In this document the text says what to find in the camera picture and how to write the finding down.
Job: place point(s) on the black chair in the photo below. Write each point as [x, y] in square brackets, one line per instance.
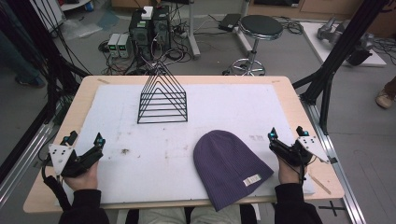
[248, 214]

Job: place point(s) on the person's legs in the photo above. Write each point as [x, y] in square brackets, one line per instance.
[186, 216]

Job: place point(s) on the grey bench power supply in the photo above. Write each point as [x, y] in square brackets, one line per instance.
[113, 45]
[124, 46]

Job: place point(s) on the white floor board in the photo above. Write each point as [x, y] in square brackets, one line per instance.
[314, 40]

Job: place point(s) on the black metal frame stand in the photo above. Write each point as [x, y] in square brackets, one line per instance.
[37, 46]
[339, 53]

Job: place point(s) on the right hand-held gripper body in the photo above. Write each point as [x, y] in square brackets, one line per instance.
[292, 155]

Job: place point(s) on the clear plastic sheet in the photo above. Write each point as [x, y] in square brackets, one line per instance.
[79, 29]

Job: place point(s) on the black round stool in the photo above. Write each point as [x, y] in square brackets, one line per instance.
[261, 26]

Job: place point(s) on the grey robot device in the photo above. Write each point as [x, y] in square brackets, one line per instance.
[336, 32]

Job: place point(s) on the aluminium rail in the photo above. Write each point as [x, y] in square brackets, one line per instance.
[21, 155]
[345, 186]

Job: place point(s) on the wooden stick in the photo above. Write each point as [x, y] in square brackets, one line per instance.
[320, 184]

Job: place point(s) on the person's right hand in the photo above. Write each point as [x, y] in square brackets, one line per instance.
[288, 174]

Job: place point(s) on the grey metal table leg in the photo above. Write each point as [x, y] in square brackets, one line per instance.
[243, 34]
[193, 31]

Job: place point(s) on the purple knitted beanie hat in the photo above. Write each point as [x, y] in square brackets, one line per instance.
[227, 165]

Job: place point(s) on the white box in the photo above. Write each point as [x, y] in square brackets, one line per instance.
[147, 12]

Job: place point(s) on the person's left hand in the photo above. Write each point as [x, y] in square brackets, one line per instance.
[84, 182]

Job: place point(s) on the black power adapter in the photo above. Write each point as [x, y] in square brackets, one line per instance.
[229, 21]

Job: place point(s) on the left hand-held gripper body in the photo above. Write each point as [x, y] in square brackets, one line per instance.
[62, 158]

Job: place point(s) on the black computer tower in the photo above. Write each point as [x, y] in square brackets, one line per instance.
[140, 35]
[161, 28]

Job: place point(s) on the white foam mat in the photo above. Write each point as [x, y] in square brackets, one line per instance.
[155, 161]

